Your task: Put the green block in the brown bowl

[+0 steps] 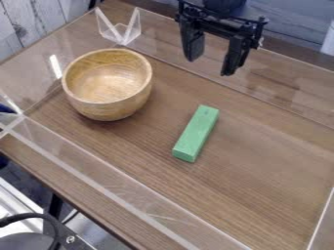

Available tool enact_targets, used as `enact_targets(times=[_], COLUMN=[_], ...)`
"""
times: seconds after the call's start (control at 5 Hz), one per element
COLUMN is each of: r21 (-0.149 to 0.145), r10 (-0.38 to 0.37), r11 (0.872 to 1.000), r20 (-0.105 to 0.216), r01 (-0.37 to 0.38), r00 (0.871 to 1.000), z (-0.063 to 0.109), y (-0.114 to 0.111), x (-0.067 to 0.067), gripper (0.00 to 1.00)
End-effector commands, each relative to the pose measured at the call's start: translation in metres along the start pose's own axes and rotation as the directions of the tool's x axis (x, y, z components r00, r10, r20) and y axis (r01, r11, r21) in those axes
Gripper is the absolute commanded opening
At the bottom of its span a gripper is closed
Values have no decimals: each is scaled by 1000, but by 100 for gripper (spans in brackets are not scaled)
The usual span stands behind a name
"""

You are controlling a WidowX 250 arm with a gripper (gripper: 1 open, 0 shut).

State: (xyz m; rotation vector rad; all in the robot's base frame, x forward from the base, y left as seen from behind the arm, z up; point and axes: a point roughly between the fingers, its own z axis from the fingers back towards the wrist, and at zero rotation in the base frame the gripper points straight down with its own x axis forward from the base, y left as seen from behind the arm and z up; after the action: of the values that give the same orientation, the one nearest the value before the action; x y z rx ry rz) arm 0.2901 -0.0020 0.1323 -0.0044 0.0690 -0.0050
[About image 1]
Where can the clear acrylic tray walls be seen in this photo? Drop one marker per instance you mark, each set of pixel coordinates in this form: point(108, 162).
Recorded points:
point(259, 191)

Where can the metal bracket with screw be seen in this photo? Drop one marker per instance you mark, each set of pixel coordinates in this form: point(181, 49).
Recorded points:
point(70, 241)

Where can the black table leg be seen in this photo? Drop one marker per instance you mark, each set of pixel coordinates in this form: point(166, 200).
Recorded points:
point(55, 206)

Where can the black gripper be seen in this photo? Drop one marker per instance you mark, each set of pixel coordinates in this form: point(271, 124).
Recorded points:
point(226, 18)

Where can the light brown wooden bowl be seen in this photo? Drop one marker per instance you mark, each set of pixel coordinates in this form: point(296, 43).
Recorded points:
point(108, 83)

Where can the green rectangular block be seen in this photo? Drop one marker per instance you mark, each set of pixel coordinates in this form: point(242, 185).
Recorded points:
point(196, 134)

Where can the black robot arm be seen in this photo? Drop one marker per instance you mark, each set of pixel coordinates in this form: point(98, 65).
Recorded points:
point(226, 19)

